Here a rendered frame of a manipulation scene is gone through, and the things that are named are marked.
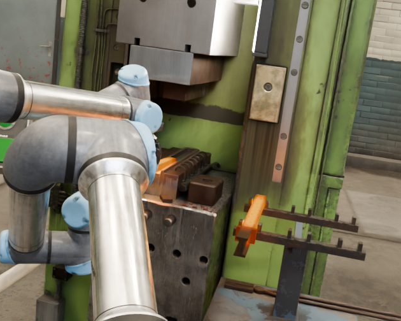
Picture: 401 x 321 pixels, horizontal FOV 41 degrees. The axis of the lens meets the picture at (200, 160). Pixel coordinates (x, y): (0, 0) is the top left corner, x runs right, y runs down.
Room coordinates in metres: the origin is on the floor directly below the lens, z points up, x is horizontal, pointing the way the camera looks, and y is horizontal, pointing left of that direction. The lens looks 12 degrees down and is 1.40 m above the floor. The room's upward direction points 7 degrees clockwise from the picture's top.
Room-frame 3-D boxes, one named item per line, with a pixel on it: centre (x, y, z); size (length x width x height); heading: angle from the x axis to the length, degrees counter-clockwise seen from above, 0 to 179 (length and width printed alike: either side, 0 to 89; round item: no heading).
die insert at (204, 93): (1.88, 0.08, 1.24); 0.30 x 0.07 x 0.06; 166
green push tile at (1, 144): (1.58, 0.60, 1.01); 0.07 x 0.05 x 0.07; 101
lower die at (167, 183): (1.84, 0.11, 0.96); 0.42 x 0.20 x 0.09; 166
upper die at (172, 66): (1.84, 0.11, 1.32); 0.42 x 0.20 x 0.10; 166
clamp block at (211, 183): (1.66, -0.03, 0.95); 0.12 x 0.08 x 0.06; 166
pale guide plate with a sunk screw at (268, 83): (1.69, -0.18, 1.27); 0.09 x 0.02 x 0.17; 76
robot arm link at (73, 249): (1.17, 0.26, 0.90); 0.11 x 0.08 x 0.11; 108
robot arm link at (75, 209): (1.18, 0.24, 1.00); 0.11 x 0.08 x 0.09; 167
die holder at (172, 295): (1.84, 0.05, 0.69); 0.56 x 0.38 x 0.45; 166
